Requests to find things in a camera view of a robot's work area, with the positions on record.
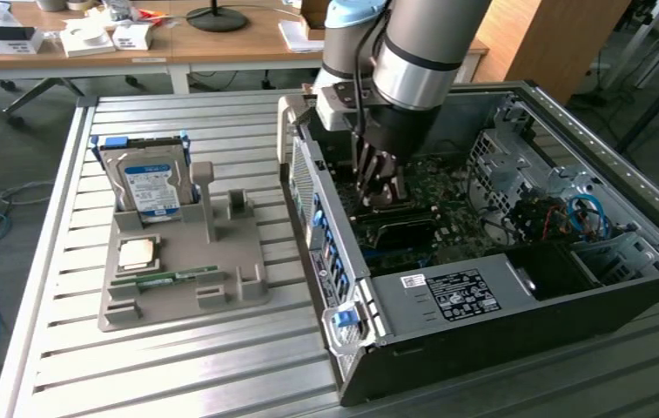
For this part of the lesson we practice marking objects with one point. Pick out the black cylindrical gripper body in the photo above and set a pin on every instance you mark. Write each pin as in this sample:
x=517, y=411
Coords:
x=399, y=130

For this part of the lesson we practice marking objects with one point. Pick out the grey plastic parts rack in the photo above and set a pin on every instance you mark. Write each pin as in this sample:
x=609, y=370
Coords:
x=190, y=252

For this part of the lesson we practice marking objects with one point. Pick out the small white labelled box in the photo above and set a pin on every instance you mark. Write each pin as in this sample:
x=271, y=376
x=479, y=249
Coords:
x=131, y=39

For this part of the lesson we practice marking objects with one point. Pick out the green motherboard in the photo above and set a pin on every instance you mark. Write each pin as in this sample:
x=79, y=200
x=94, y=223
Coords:
x=463, y=237

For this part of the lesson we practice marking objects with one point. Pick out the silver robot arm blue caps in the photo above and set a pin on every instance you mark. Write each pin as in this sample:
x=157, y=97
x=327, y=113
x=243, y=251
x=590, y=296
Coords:
x=422, y=52

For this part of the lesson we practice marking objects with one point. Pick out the brown cardboard box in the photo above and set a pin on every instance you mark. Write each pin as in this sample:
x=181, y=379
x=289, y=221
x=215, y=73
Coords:
x=313, y=17

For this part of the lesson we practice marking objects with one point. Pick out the open black PC case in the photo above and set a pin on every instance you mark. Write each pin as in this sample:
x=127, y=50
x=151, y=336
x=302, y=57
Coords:
x=481, y=348

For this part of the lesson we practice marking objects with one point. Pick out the black round lamp base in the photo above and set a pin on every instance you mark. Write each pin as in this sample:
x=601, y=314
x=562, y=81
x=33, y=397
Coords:
x=217, y=21

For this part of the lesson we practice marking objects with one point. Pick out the graphics card with metal bracket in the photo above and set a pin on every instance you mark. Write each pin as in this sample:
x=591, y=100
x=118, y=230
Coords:
x=405, y=233

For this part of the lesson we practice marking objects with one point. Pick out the white paper stack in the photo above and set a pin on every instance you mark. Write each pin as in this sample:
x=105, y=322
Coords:
x=301, y=41

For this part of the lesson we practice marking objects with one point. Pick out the blue expansion slot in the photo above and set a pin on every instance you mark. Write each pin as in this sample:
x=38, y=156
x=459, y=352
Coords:
x=390, y=252

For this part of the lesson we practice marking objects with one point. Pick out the perforated metal drive cage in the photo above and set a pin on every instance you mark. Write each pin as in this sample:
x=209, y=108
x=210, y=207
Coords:
x=498, y=174

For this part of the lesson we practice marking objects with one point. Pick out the wooden cabinet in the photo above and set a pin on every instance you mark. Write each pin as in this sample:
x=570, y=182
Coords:
x=585, y=43

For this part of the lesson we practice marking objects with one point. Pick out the white tape roll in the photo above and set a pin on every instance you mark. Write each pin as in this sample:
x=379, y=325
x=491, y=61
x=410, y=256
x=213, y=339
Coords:
x=86, y=34

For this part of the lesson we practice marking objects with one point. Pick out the white box with black insert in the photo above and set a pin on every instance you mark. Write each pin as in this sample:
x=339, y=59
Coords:
x=15, y=45

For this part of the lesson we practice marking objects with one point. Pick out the grey power supply unit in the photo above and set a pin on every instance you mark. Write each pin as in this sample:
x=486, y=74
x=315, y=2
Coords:
x=410, y=305

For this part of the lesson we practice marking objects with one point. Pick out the flat white box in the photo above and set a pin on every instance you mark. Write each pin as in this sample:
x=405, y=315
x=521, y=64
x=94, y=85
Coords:
x=87, y=49

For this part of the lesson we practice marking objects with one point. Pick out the green RAM stick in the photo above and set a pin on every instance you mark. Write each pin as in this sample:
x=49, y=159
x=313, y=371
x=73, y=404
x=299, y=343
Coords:
x=166, y=277

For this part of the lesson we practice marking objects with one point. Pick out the silver CPU chip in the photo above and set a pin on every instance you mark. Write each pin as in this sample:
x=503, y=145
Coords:
x=137, y=254

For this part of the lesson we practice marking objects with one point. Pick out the beige tape roll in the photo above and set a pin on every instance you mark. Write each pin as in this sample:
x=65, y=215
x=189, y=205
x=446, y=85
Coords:
x=79, y=4

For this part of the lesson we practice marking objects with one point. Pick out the blue case release latch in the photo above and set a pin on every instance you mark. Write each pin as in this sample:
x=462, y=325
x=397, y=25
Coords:
x=345, y=318

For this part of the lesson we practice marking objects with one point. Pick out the long wooden desk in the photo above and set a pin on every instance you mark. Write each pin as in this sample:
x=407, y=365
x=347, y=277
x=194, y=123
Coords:
x=74, y=61

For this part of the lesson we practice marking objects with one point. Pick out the hard disk in blue caddy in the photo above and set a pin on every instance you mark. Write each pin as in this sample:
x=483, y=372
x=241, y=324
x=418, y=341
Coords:
x=143, y=187

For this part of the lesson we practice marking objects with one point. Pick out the grey cup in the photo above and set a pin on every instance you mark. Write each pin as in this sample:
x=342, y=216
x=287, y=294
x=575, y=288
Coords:
x=51, y=4

